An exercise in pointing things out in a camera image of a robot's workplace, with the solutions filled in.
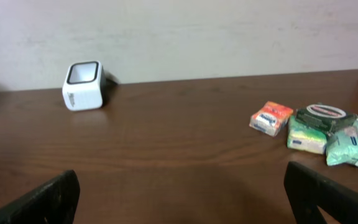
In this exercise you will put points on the green wipes packet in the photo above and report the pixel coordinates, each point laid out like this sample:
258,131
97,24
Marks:
342,147

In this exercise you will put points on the green round-label packet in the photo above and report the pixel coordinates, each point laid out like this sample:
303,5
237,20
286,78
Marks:
325,118

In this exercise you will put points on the white barcode scanner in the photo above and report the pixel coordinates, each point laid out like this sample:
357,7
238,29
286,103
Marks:
84,85

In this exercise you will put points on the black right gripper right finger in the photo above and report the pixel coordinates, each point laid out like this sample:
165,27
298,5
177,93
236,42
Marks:
309,191

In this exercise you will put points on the teal Kleenex tissue pack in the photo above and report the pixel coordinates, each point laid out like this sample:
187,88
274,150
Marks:
304,138

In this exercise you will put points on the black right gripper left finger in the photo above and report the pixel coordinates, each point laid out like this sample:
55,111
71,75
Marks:
52,202

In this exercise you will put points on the orange tissue pack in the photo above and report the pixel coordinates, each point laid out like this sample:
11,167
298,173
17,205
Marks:
271,118

